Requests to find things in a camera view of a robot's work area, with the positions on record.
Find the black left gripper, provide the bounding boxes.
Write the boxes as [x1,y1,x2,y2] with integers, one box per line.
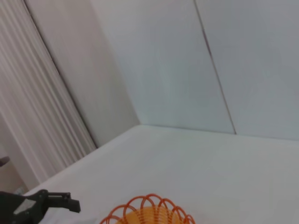
[0,189,81,224]

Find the orange wire spiral basket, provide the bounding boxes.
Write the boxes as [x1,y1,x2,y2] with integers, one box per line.
[99,193,197,224]

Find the white pleated curtain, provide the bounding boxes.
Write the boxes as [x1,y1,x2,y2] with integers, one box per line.
[0,0,98,185]

